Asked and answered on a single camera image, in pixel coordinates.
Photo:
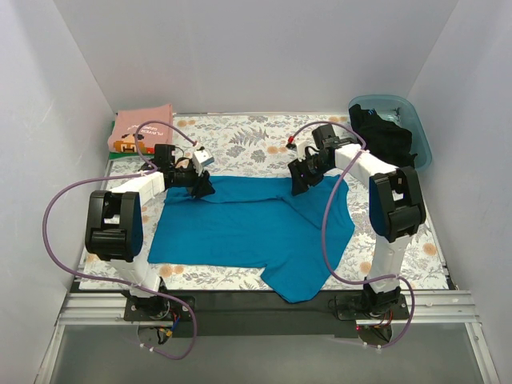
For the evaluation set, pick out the aluminium frame rail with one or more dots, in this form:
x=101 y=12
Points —
x=443 y=343

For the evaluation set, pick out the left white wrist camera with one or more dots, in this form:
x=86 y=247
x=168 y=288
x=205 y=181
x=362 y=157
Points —
x=202 y=158

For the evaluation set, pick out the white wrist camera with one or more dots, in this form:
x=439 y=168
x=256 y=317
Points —
x=298 y=146
x=202 y=158

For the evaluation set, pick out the black t shirt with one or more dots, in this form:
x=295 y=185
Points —
x=384 y=139

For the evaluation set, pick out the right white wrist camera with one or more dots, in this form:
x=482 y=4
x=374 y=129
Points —
x=298 y=146

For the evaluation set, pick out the teal plastic bin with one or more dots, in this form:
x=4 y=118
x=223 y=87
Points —
x=401 y=112

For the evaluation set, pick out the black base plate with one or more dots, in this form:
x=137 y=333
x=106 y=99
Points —
x=264 y=313

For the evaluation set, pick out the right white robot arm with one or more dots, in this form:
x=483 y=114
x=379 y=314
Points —
x=396 y=205

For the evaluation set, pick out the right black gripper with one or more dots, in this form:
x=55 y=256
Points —
x=302 y=173

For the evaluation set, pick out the blue t shirt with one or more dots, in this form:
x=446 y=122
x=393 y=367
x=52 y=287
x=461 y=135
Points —
x=258 y=223

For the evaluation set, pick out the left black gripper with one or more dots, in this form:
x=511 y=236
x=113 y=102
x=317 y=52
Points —
x=200 y=182

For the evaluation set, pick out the folded pink t shirt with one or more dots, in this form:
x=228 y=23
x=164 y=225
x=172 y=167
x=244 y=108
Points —
x=142 y=125

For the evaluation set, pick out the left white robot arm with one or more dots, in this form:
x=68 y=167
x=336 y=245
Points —
x=114 y=228

